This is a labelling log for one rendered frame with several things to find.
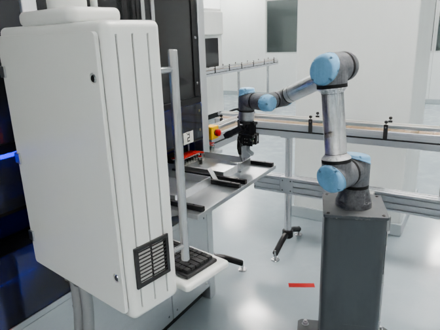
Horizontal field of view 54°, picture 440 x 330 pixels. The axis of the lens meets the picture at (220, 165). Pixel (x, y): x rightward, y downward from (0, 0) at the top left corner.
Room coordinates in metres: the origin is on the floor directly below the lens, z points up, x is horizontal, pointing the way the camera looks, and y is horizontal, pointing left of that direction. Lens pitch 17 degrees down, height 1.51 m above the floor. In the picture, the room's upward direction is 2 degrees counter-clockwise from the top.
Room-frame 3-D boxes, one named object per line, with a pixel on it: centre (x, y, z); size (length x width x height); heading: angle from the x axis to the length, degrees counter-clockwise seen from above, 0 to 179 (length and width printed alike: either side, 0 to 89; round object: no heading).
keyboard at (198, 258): (1.32, 0.22, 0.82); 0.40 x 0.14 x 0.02; 49
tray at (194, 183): (1.77, 0.26, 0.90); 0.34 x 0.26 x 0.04; 58
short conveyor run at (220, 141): (2.65, 0.02, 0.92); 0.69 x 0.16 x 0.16; 148
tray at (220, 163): (2.05, 0.06, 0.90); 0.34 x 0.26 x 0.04; 58
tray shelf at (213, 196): (1.88, 0.11, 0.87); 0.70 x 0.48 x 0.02; 148
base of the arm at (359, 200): (1.72, -0.57, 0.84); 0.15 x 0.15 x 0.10
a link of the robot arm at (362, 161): (1.72, -0.57, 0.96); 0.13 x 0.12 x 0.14; 132
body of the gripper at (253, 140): (2.01, -0.14, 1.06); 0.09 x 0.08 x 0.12; 58
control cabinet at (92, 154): (1.17, 0.37, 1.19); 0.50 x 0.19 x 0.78; 49
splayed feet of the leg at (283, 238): (2.84, -0.48, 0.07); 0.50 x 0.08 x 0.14; 148
